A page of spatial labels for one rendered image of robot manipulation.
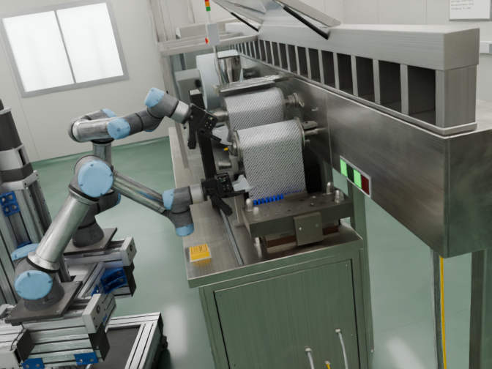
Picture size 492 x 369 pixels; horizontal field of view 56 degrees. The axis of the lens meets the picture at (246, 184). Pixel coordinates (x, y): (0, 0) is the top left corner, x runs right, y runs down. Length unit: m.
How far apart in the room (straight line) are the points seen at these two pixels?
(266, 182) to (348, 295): 0.54
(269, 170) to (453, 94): 0.94
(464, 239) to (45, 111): 6.86
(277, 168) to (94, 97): 5.76
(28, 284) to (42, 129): 5.96
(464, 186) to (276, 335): 1.03
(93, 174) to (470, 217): 1.16
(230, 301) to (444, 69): 1.11
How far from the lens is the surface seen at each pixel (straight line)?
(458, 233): 1.19
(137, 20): 7.27
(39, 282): 1.77
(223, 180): 1.81
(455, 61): 1.07
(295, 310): 1.85
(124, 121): 1.75
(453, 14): 5.26
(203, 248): 1.81
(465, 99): 1.10
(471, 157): 1.13
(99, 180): 1.67
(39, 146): 7.71
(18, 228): 2.14
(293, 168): 1.86
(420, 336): 2.76
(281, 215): 1.72
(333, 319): 1.93
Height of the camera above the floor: 1.76
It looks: 21 degrees down
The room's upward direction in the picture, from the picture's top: 9 degrees counter-clockwise
